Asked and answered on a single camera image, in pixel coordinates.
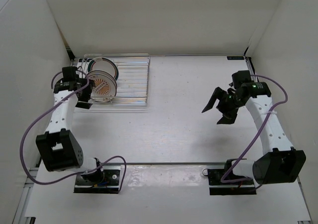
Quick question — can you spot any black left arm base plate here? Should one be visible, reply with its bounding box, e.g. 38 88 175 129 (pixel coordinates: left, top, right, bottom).
74 166 122 194

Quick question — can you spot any orange sunburst plate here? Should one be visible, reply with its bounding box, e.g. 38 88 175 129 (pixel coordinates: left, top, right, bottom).
87 70 117 98

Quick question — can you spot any green rimmed white plate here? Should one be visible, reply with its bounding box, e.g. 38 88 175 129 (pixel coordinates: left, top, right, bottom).
87 57 119 80

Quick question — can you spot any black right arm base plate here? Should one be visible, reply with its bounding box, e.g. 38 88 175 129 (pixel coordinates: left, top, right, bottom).
207 169 256 196

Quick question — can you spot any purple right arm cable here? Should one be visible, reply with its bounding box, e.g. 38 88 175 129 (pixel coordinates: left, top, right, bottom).
220 74 289 190

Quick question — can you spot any small black label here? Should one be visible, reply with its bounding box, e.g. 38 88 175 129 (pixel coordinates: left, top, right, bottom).
227 56 244 61

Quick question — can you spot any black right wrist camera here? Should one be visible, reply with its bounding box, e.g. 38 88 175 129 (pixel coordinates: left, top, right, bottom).
232 70 253 89

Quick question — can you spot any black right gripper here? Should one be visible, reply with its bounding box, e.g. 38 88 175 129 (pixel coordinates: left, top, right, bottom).
202 87 243 125

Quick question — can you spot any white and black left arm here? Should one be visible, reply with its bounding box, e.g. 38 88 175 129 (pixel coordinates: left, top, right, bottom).
36 78 104 184

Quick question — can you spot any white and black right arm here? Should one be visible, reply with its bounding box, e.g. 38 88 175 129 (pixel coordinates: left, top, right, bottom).
203 80 306 185

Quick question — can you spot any wire dish rack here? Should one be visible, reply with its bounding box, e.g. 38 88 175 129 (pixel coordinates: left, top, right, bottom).
72 54 151 111

